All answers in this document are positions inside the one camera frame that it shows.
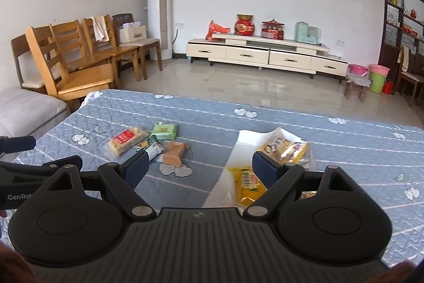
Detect white standing air conditioner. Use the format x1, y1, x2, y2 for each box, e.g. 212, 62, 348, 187
147, 0, 174, 62

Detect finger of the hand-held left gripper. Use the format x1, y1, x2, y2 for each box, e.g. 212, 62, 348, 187
0, 155, 84, 178
0, 135, 37, 154

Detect white paper sheet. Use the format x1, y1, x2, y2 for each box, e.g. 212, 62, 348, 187
202, 130, 310, 208

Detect dark wooden chair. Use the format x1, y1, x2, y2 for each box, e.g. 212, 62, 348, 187
112, 13, 164, 72

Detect dark chair with white cushion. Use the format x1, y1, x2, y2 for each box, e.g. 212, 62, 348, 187
11, 33, 63, 94

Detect small brown snack packet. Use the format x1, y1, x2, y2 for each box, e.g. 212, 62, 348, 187
162, 141, 191, 168

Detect red round jar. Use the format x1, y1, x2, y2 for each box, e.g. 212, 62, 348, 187
234, 14, 255, 36

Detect blue quilted blanket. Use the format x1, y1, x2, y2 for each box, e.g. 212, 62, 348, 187
0, 89, 424, 270

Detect red label cracker packet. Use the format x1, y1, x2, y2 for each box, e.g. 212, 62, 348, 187
108, 126, 150, 158

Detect black power cable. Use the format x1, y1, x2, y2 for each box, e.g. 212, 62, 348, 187
171, 28, 182, 55

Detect yellow round logo snack packet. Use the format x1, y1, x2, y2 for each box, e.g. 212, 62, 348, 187
258, 127, 309, 168

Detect brown dining chair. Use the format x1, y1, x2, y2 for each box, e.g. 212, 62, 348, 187
396, 41, 424, 108

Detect bright yellow snack packet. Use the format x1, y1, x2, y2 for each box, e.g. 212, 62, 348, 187
228, 166, 270, 208

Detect green plastic bucket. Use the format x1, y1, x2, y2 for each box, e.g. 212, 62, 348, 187
368, 64, 390, 94

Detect pale yellow towel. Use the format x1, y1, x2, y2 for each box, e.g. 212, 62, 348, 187
397, 46, 410, 73

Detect red carousel ornament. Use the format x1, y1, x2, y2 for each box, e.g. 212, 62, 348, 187
261, 18, 285, 40

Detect light wooden chair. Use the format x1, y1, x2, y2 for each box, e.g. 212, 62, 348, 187
82, 14, 140, 81
50, 19, 116, 71
25, 25, 115, 113

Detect white paper box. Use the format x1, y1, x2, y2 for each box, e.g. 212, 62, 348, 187
119, 22, 147, 45

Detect grey sofa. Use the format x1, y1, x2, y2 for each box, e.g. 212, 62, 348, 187
0, 87, 71, 142

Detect small stool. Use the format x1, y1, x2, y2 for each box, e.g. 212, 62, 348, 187
344, 74, 370, 101

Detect cream television cabinet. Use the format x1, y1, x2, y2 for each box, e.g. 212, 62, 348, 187
185, 32, 349, 82

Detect mint green kitchen appliance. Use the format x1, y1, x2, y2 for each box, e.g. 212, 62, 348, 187
295, 21, 322, 45

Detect green white snack packet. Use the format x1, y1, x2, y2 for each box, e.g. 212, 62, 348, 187
134, 136, 164, 163

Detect red plastic bag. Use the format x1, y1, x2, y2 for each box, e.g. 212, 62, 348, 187
205, 20, 231, 40

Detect white towel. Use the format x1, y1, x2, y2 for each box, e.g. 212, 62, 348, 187
91, 16, 110, 42

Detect pink plastic basin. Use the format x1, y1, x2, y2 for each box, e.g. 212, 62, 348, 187
348, 63, 369, 77

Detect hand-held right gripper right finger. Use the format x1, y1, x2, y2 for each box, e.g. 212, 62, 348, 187
243, 150, 360, 219

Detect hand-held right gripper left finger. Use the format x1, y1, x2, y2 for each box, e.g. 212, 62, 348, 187
43, 150, 157, 221

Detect light green snack packet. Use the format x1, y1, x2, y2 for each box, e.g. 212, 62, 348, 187
151, 122, 177, 141

